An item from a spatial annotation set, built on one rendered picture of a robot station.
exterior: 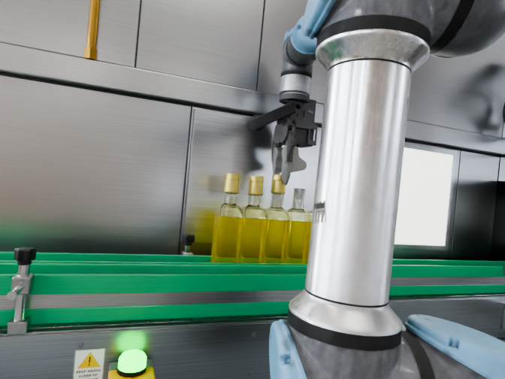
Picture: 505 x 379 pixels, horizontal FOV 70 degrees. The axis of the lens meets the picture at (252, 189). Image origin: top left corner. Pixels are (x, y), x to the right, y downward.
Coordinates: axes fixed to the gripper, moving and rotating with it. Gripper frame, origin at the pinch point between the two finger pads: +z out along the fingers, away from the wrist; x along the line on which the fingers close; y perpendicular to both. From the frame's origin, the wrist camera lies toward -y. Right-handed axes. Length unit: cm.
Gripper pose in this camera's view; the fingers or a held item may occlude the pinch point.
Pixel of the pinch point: (279, 178)
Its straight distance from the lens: 86.2
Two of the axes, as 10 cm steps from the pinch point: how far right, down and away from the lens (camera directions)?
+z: -0.9, 10.0, 0.1
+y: 9.3, 0.8, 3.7
